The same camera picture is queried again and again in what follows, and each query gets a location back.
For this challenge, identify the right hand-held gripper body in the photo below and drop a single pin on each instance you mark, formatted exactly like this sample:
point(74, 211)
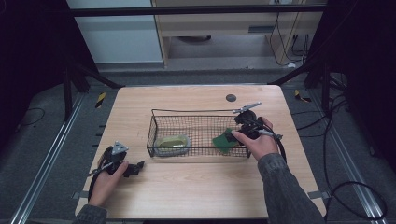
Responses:
point(249, 123)

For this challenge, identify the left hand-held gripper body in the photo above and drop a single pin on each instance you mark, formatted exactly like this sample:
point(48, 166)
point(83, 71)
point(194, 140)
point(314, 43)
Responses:
point(115, 157)

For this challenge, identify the yellow and green sponge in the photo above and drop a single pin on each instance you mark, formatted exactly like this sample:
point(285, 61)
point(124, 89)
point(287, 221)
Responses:
point(221, 142)

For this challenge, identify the green soap dish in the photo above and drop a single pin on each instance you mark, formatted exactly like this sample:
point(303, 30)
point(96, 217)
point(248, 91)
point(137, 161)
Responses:
point(172, 144)

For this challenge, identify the person's right hand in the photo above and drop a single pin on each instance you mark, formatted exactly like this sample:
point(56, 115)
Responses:
point(263, 144)

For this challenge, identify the person's left hand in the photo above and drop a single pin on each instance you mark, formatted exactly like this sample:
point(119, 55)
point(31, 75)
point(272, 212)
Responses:
point(106, 185)

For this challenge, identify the grey table grommet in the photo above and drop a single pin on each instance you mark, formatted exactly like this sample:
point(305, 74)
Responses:
point(230, 98)

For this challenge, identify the grey tape piece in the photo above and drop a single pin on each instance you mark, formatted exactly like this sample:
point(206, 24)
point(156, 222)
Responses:
point(80, 194)
point(319, 195)

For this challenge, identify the black and yellow tape strip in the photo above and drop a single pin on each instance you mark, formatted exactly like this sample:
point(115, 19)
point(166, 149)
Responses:
point(100, 100)
point(301, 97)

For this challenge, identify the black metal stand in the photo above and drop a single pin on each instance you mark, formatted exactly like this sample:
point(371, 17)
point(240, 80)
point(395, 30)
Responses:
point(67, 93)
point(326, 90)

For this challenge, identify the beige wooden desk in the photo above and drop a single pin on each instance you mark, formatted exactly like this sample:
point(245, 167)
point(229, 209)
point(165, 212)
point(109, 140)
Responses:
point(218, 25)

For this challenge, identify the white cabinet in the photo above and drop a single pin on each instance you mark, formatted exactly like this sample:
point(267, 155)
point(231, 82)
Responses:
point(118, 40)

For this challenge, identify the black horizontal metal bar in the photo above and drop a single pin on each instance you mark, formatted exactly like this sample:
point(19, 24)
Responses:
point(186, 11)

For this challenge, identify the aluminium floor rail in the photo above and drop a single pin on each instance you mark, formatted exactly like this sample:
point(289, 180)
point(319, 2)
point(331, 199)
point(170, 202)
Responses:
point(348, 155)
point(46, 161)

